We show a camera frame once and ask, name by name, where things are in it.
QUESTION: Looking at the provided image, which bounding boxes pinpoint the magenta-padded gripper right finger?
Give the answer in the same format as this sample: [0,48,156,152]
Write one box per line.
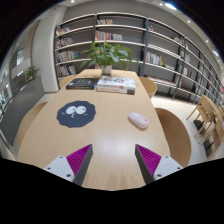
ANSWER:
[134,143,184,185]

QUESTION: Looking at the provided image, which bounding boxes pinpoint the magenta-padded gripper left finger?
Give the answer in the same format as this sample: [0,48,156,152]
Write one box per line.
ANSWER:
[43,143,94,187]

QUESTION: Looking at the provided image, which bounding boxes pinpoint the pink computer mouse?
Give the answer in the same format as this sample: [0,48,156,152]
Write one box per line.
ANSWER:
[128,111,150,130]

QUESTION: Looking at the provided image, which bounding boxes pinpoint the dark cartoon-eyed mouse pad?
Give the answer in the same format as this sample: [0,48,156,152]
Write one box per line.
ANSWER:
[56,100,97,129]

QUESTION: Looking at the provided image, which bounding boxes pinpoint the light wooden slatted chairs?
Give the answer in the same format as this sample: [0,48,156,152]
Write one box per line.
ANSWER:
[186,94,224,158]

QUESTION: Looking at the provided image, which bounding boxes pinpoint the black hardcover book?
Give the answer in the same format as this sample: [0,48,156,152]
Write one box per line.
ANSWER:
[65,77,100,91]

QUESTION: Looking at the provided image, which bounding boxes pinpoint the white red-lettered book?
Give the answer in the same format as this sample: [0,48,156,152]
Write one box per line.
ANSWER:
[96,85,136,96]

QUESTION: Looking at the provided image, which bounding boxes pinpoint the white illustrated book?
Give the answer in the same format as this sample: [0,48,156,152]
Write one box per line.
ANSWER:
[96,75,137,91]

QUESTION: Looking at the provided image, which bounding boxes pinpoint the small distant potted plant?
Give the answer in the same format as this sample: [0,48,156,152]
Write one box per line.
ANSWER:
[25,65,40,82]

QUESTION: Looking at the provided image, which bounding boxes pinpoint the grey bookshelf unit with books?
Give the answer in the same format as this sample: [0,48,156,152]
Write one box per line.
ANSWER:
[54,11,224,111]

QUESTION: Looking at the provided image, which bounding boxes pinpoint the green potted plant, white pot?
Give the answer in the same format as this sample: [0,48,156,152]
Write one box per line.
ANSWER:
[79,40,141,76]

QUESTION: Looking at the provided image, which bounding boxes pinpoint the recessed ceiling lights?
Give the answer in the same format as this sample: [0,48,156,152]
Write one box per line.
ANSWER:
[159,1,221,58]

